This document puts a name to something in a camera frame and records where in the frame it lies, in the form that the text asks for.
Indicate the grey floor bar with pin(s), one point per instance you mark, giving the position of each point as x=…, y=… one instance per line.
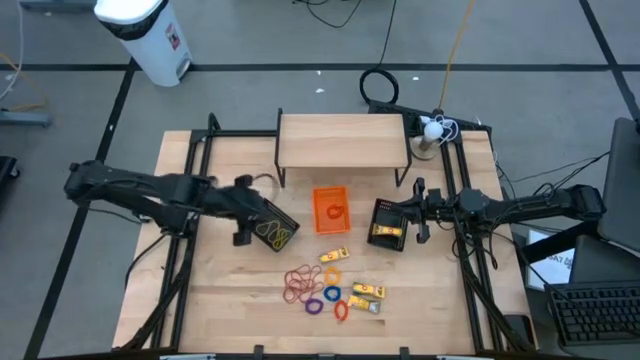
x=25, y=118

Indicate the black table frame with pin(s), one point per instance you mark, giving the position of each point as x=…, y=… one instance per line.
x=235, y=133

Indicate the black phone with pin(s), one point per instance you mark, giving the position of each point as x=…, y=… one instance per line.
x=520, y=327

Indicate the red rubber band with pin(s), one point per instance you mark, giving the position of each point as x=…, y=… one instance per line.
x=315, y=285
x=300, y=270
x=303, y=289
x=285, y=292

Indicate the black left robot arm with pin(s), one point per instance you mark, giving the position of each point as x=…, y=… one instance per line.
x=125, y=182

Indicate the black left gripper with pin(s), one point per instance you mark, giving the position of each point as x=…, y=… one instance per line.
x=237, y=202

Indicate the silver frame bracket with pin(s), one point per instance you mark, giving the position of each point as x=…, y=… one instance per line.
x=187, y=357
x=462, y=357

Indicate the white bulb table lamp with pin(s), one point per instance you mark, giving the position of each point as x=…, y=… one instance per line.
x=432, y=131

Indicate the white paper sheet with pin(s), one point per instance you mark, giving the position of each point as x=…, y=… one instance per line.
x=555, y=270

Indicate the white trash can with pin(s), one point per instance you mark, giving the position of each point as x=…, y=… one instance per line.
x=150, y=45

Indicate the yellow rubber band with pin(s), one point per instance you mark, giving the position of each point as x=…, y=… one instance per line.
x=280, y=239
x=265, y=231

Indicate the black keyboard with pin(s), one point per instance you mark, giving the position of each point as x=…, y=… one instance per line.
x=595, y=312

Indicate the orange slotted plastic basket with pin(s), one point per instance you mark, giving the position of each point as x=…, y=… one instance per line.
x=322, y=200

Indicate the black slotted plastic basket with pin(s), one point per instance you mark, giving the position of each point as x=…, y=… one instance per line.
x=380, y=242
x=289, y=224

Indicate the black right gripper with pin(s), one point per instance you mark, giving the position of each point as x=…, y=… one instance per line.
x=437, y=205

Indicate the wooden riser shelf black legs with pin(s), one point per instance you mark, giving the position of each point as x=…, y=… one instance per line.
x=340, y=140

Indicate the dark grey monitor base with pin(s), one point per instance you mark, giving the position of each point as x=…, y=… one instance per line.
x=605, y=262

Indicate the grey monitor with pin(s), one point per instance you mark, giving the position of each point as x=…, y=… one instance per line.
x=622, y=190

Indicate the black table edge mount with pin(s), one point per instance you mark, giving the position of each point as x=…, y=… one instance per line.
x=258, y=352
x=405, y=353

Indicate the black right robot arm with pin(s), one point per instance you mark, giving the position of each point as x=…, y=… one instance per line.
x=525, y=204

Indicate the black floor object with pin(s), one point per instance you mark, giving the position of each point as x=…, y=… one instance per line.
x=7, y=172

